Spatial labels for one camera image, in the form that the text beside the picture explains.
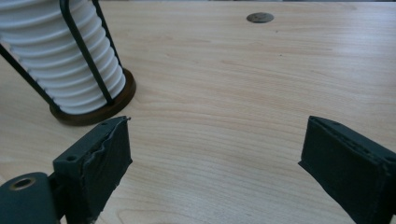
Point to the stack of white cups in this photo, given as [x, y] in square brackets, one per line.
[46, 46]

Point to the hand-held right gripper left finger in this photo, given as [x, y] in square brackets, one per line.
[99, 161]

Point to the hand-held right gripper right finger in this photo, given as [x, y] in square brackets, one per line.
[348, 168]

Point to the round metal table disc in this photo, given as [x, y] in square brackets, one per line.
[260, 17]

